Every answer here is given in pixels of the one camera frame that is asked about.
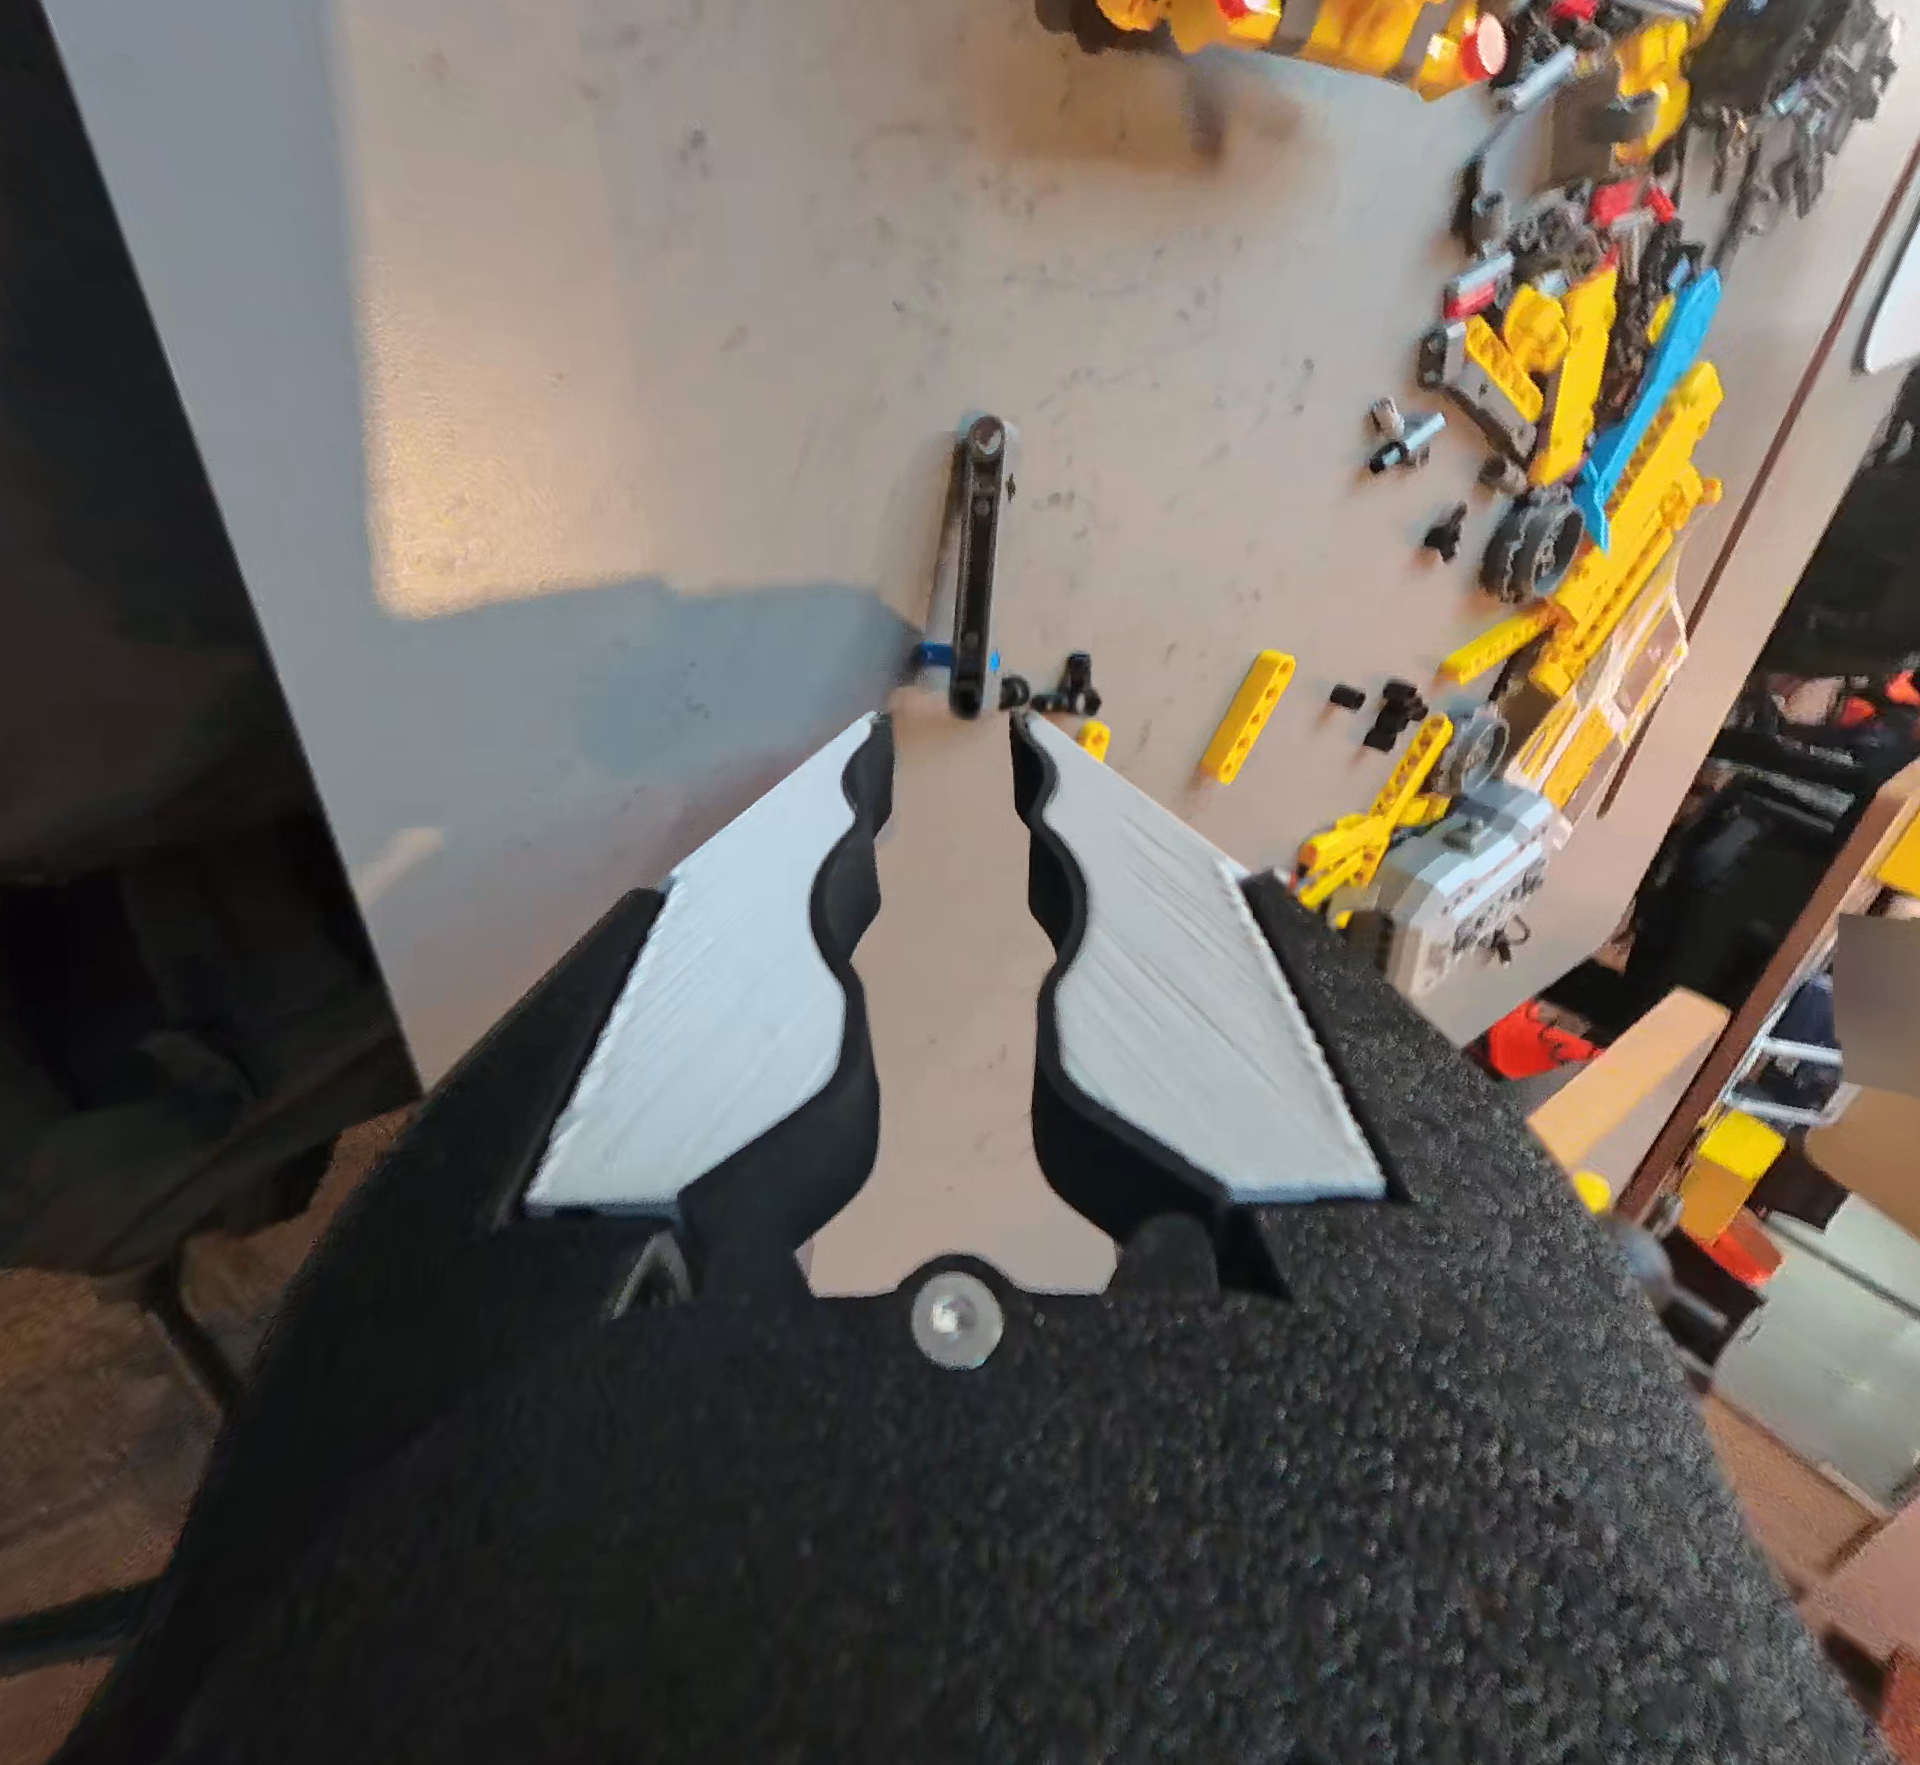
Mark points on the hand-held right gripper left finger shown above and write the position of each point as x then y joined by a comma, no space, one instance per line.
721,1029

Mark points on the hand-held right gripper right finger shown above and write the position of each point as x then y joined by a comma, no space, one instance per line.
1201,1029

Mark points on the small black pin connector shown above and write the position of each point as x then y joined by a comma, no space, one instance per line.
1077,686

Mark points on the dark grey rack piece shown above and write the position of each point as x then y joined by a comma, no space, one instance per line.
982,535

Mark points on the pile of mixed building pieces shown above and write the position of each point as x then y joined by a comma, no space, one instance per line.
1635,70

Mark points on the side desk with wooden edge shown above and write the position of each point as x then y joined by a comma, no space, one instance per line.
1628,1076

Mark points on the heap of yellow beams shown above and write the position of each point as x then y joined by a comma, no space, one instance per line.
1380,806

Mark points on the grey battery hub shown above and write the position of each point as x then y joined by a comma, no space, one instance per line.
1463,881

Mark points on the yellow short holed beam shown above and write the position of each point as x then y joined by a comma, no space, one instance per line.
1248,715

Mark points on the orange plastic object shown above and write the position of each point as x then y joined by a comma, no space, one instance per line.
1537,1042

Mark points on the black connector cluster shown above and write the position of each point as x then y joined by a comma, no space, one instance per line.
1395,713

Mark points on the grey wheel hub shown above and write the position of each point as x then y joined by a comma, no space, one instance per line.
1533,548
1476,744

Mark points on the yellow long holed beam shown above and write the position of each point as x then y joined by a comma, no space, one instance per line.
1500,641

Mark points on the yellow black sticker sheet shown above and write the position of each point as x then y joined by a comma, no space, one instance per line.
1620,730

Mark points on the small yellow box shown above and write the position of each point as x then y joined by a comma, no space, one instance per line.
1734,1174

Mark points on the large yellow panel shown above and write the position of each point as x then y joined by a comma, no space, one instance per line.
1688,437
1606,611

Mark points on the grey black axle connector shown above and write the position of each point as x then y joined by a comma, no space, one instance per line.
1410,437

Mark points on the blue brick separator tool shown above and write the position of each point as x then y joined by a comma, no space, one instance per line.
1649,402

